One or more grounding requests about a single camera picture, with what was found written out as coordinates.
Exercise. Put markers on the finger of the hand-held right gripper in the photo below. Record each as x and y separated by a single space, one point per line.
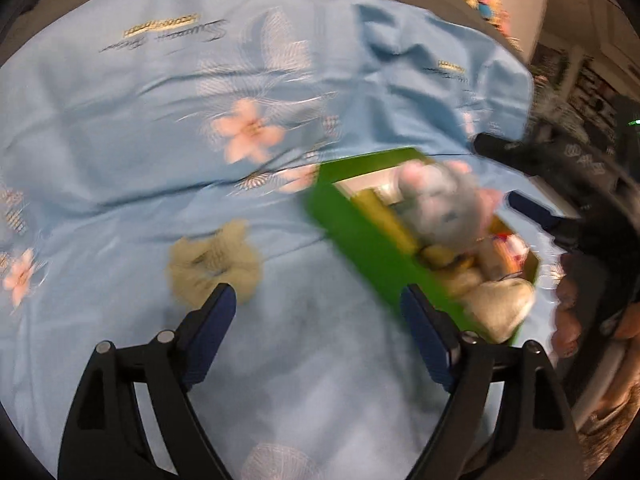
500 149
530 210

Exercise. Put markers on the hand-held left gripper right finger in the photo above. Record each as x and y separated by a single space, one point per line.
425 335

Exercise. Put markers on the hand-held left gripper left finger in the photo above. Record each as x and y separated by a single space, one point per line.
215 325

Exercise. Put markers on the white plush toy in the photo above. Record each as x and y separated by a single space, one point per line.
445 210

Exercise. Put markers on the green box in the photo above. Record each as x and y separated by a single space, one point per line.
370 245

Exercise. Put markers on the person's right hand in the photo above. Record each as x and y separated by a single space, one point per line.
567 320

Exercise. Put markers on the olive frilly cloth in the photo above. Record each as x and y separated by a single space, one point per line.
215 260

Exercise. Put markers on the cluttered shelf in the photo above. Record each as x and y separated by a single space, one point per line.
580 90

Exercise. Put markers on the blue floral bedsheet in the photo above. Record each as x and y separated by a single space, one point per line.
125 125

